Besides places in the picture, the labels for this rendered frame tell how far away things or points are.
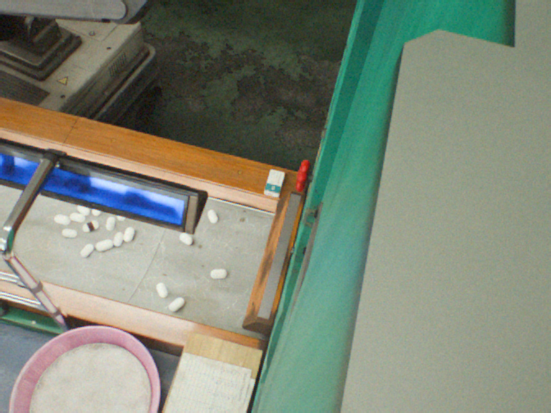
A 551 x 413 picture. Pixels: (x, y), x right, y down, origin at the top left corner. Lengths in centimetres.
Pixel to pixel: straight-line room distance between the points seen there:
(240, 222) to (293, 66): 147
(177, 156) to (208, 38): 146
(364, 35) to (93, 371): 96
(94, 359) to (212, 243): 34
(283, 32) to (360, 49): 247
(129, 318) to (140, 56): 120
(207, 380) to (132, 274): 29
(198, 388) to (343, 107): 81
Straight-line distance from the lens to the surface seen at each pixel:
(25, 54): 195
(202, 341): 108
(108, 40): 201
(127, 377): 113
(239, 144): 227
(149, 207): 86
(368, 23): 28
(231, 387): 106
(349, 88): 31
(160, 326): 111
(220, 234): 121
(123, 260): 120
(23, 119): 144
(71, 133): 138
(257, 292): 106
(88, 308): 115
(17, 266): 89
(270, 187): 122
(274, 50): 266
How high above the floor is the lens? 182
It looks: 59 degrees down
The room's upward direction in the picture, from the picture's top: 10 degrees clockwise
